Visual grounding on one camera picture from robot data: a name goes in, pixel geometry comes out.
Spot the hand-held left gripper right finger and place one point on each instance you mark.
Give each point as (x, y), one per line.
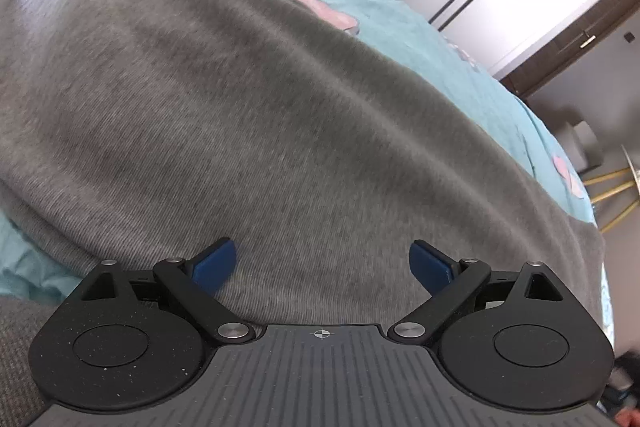
(428, 265)

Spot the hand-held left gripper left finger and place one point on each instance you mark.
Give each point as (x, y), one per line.
(216, 263)

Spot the grey pants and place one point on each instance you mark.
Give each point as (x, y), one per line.
(250, 107)

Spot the gold-legged side table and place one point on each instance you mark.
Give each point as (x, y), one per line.
(617, 189)

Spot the brown wooden cabinet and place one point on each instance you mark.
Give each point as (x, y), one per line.
(597, 29)

